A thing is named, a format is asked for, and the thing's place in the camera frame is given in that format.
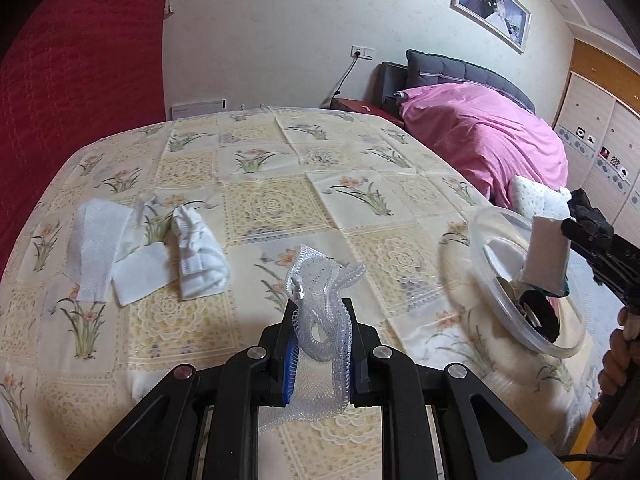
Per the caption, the grey padded headboard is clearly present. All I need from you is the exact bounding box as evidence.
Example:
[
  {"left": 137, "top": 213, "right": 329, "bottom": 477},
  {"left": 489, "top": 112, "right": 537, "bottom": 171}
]
[{"left": 405, "top": 49, "right": 537, "bottom": 113}]

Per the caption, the grey bedsheet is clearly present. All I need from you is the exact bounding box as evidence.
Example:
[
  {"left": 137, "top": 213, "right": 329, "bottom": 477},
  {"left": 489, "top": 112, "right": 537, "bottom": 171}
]
[{"left": 565, "top": 252, "right": 628, "bottom": 321}]

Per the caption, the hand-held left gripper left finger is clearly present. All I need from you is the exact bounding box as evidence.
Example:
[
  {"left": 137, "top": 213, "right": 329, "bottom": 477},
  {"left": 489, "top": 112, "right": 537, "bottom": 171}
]
[{"left": 65, "top": 302, "right": 303, "bottom": 480}]

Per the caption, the clear plastic bowl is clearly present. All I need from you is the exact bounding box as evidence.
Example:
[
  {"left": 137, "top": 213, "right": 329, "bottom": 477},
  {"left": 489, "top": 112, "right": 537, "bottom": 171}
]
[{"left": 467, "top": 206, "right": 586, "bottom": 359}]

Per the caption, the framed wall photo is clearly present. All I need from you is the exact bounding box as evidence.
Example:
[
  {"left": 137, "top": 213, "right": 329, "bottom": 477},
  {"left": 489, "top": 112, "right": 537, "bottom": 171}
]
[{"left": 450, "top": 0, "right": 532, "bottom": 55}]

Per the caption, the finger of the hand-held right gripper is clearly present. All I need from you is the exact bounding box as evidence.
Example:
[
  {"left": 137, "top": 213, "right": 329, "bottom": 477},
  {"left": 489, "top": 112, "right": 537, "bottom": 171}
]
[{"left": 561, "top": 217, "right": 601, "bottom": 263}]

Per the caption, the black power cable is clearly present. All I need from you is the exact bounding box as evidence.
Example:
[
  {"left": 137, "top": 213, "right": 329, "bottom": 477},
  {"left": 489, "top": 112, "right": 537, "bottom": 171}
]
[{"left": 322, "top": 52, "right": 360, "bottom": 108}]

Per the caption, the black bed frame side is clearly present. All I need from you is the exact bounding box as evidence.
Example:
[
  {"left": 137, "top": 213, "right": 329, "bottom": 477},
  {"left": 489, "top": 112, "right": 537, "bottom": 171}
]
[{"left": 376, "top": 61, "right": 410, "bottom": 117}]

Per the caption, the pink duvet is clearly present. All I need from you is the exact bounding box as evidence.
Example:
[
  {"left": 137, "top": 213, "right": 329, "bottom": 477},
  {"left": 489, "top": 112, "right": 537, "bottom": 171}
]
[{"left": 397, "top": 82, "right": 568, "bottom": 211}]

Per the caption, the white folded cloth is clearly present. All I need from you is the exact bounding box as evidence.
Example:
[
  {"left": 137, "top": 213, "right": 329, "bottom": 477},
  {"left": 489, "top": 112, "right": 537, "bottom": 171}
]
[{"left": 171, "top": 205, "right": 234, "bottom": 302}]

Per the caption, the white pillow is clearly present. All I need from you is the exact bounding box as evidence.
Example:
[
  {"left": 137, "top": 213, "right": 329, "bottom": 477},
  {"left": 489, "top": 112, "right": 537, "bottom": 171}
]
[{"left": 509, "top": 175, "right": 573, "bottom": 220}]

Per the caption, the black clothing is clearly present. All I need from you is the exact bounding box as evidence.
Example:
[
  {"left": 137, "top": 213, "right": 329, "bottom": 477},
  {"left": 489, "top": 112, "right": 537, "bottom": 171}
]
[{"left": 569, "top": 188, "right": 615, "bottom": 238}]

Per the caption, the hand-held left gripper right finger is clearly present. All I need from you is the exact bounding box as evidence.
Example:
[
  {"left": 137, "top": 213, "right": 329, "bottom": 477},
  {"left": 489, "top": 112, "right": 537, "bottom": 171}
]
[{"left": 342, "top": 299, "right": 576, "bottom": 480}]

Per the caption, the black strap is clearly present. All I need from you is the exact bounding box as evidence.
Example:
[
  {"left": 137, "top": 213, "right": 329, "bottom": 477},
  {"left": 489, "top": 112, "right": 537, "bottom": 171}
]
[{"left": 514, "top": 285, "right": 562, "bottom": 343}]

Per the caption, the person's right hand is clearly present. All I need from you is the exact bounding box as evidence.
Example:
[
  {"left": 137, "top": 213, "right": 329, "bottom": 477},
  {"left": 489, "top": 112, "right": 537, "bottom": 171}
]
[{"left": 600, "top": 304, "right": 640, "bottom": 411}]

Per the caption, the clear mesh net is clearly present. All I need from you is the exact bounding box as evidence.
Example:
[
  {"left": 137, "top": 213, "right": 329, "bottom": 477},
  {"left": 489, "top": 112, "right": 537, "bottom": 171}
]
[{"left": 257, "top": 244, "right": 367, "bottom": 436}]

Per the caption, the white and wooden wardrobe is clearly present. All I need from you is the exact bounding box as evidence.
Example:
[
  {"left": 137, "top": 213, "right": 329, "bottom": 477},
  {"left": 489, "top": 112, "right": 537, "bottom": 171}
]
[{"left": 552, "top": 37, "right": 640, "bottom": 243}]

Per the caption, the red curtain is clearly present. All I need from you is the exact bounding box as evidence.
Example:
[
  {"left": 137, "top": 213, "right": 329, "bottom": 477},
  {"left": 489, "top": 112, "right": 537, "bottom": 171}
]
[{"left": 0, "top": 0, "right": 176, "bottom": 281}]

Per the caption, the red nightstand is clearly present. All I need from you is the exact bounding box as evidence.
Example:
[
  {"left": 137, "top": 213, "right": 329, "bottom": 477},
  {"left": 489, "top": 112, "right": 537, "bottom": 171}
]
[{"left": 330, "top": 97, "right": 405, "bottom": 128}]

